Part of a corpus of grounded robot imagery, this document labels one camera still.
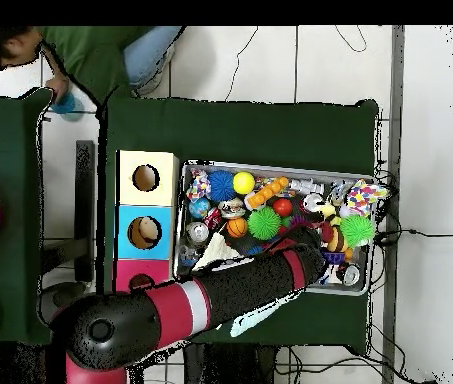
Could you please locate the person's hand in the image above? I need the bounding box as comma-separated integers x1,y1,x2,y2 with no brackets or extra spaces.
45,75,71,105

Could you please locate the cream yellow waffle cloth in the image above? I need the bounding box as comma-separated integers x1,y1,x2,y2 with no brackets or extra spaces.
192,233,242,272

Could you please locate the mint green waffle cloth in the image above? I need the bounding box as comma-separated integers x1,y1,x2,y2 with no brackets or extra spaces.
229,297,283,338

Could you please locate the wooden box with three holes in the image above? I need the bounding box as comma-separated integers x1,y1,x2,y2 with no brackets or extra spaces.
112,149,181,296

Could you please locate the clear mesh bin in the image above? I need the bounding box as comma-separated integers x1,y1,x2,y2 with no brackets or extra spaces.
173,163,375,296

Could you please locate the person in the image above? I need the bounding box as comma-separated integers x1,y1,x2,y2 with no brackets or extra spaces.
0,25,183,105

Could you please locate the green covered side table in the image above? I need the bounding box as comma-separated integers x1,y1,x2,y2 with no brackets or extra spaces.
0,86,57,347

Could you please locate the dark green tablecloth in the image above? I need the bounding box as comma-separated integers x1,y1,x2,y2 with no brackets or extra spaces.
95,83,381,349

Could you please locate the blue spiky rubber ball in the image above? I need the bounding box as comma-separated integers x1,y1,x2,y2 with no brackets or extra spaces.
207,169,238,204

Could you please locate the yellow ball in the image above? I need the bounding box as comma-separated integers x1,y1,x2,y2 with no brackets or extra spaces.
232,171,257,197

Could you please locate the small orange basketball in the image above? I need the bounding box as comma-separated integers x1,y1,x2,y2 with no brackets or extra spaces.
225,217,250,239

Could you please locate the orange plastic toy block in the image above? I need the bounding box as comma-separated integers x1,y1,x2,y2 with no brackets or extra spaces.
245,175,291,212

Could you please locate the small green spiky ball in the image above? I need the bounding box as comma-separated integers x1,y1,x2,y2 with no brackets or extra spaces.
246,207,283,242

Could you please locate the small red orange ball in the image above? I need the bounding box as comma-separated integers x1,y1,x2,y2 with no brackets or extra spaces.
272,196,295,219

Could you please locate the silver toy robot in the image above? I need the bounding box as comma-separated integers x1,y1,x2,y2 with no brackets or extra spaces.
291,180,327,196

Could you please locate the purple spiky monster toy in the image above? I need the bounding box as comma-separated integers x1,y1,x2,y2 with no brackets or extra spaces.
285,223,315,241

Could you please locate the green spiky rubber ball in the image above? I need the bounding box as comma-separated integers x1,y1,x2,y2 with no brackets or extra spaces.
340,213,378,249

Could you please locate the colourful rope knot toy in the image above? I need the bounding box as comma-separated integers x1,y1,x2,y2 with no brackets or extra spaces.
186,170,212,203

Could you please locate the black cable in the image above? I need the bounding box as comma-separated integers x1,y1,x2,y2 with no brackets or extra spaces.
369,226,453,243

